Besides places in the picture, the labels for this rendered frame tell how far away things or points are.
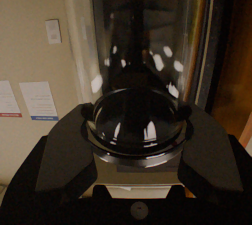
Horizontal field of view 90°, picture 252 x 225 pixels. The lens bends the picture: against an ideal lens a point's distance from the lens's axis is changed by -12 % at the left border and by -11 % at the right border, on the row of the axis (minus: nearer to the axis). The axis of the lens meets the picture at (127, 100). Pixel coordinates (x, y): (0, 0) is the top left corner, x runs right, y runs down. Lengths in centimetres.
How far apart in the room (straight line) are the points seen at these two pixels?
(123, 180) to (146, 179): 5
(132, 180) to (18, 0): 93
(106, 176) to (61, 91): 64
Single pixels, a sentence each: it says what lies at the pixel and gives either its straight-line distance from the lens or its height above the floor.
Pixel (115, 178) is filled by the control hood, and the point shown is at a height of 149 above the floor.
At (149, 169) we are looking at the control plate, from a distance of 37.
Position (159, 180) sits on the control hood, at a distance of 38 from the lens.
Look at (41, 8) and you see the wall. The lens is 87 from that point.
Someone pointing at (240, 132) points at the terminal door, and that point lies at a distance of 31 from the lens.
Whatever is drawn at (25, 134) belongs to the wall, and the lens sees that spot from 129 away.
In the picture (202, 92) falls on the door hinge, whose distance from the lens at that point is 37.
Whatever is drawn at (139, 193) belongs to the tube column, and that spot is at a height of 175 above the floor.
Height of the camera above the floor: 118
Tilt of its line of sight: 27 degrees up
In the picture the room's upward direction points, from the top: 178 degrees clockwise
